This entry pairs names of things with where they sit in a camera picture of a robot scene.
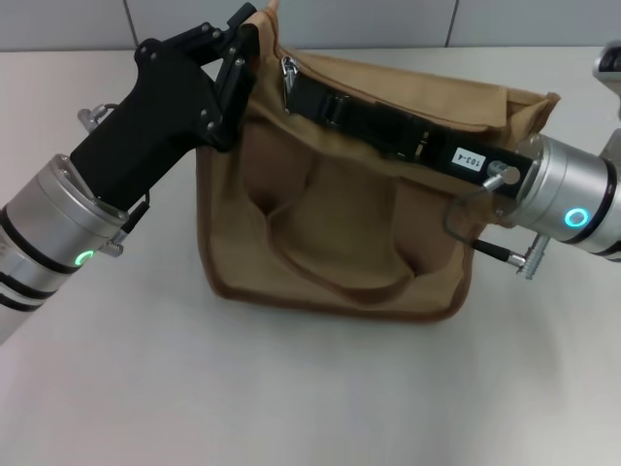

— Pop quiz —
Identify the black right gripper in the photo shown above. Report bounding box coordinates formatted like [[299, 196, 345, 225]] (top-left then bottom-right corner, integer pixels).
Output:
[[290, 77, 535, 200]]

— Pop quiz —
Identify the right wrist cable with connectors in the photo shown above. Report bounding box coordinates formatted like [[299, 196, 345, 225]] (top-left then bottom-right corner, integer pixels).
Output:
[[445, 159, 549, 282]]

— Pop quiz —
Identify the khaki canvas food bag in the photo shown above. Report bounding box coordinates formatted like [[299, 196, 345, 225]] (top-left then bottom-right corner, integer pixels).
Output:
[[196, 0, 562, 324]]

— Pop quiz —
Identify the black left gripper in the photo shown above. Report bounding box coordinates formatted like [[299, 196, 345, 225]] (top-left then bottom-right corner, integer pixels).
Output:
[[70, 2, 261, 213]]

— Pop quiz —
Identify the silver metal zipper pull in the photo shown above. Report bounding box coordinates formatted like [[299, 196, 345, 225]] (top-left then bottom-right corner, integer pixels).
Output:
[[279, 54, 301, 117]]

